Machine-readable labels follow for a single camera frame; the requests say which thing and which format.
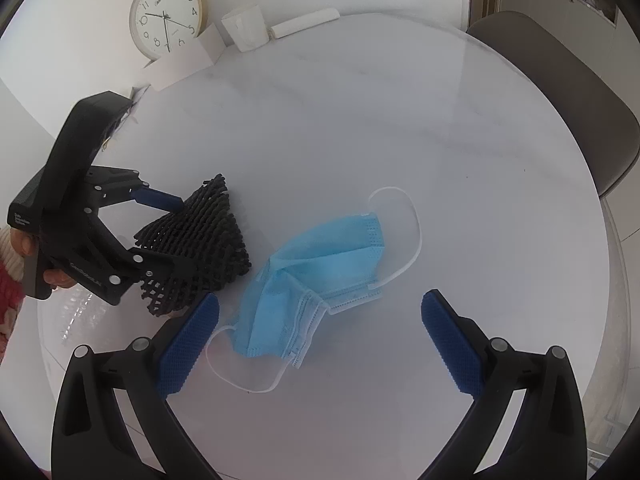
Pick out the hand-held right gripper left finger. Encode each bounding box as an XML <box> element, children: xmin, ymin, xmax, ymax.
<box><xmin>50</xmin><ymin>292</ymin><xmax>221</xmax><ymax>480</ymax></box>

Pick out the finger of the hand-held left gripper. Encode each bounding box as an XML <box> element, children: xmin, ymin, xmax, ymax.
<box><xmin>70</xmin><ymin>210</ymin><xmax>202</xmax><ymax>307</ymax></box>
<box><xmin>85</xmin><ymin>164</ymin><xmax>184</xmax><ymax>212</ymax></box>

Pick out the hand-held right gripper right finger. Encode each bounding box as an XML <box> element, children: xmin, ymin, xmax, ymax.
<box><xmin>421</xmin><ymin>288</ymin><xmax>589</xmax><ymax>480</ymax></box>

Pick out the black foam net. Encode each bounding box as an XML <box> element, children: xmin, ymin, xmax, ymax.
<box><xmin>132</xmin><ymin>173</ymin><xmax>251</xmax><ymax>317</ymax></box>

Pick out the blue face mask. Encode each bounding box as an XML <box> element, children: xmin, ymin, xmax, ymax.
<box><xmin>205</xmin><ymin>186</ymin><xmax>424</xmax><ymax>394</ymax></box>

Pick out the person's left forearm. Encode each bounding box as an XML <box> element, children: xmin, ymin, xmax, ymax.
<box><xmin>0</xmin><ymin>255</ymin><xmax>27</xmax><ymax>363</ymax></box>

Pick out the person's left hand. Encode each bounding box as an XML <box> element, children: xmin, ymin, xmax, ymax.
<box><xmin>9</xmin><ymin>230</ymin><xmax>77</xmax><ymax>291</ymax></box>

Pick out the clear plastic bag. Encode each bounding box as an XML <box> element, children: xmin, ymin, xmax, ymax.
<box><xmin>47</xmin><ymin>287</ymin><xmax>108</xmax><ymax>347</ymax></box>

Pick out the white yellow packet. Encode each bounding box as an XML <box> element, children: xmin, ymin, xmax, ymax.
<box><xmin>102</xmin><ymin>86</ymin><xmax>152</xmax><ymax>153</ymax></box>

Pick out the white paper box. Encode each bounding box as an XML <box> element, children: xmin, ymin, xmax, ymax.
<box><xmin>139</xmin><ymin>52</ymin><xmax>214</xmax><ymax>92</ymax></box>
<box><xmin>192</xmin><ymin>22</ymin><xmax>226</xmax><ymax>69</ymax></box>

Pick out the white cup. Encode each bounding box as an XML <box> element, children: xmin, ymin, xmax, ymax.
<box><xmin>220</xmin><ymin>4</ymin><xmax>271</xmax><ymax>54</ymax></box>

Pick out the white bar on table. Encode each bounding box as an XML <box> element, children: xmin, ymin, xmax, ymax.
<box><xmin>269</xmin><ymin>7</ymin><xmax>341</xmax><ymax>40</ymax></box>

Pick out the grey upholstered chair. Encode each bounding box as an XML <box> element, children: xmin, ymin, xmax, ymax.
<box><xmin>465</xmin><ymin>10</ymin><xmax>640</xmax><ymax>199</ymax></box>

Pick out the round wall clock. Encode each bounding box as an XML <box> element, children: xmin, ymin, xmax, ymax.
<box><xmin>129</xmin><ymin>0</ymin><xmax>207</xmax><ymax>61</ymax></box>

